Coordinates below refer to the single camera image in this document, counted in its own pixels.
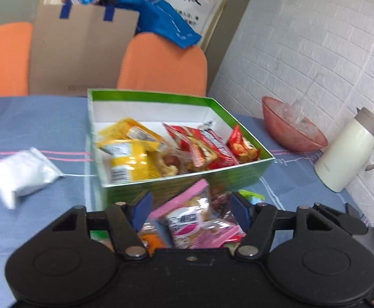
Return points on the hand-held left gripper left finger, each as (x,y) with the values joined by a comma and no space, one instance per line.
(141,208)

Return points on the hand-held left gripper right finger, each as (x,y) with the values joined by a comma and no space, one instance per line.
(241,211)

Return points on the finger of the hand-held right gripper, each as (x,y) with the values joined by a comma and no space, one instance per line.
(344,218)

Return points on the green cardboard box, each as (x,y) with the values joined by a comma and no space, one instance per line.
(180,186)

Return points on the pink snack packet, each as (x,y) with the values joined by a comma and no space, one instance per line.
(190,218)

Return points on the yellow snack packet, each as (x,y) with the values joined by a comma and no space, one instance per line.
(132,131)
(132,160)

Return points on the cream thermos jug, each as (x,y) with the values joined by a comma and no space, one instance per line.
(344,154)

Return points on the small red snack packet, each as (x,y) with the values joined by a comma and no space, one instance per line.
(243,146)

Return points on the red packet large white characters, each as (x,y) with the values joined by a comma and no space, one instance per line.
(203,147)

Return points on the pink plastic bowl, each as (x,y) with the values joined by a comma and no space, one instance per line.
(289,128)

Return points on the clear plastic bag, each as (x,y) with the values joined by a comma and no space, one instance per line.
(294,114)

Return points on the white plastic packet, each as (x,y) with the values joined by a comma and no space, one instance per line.
(23,173)

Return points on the blue striped tablecloth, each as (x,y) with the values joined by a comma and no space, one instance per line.
(46,125)

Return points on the orange chair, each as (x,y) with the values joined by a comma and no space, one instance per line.
(4,57)
(161,67)

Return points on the brown paper bag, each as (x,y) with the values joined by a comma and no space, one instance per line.
(78,51)

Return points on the blue fabric bag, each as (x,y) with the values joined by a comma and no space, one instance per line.
(167,22)

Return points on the framed poster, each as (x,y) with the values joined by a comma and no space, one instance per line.
(206,9)

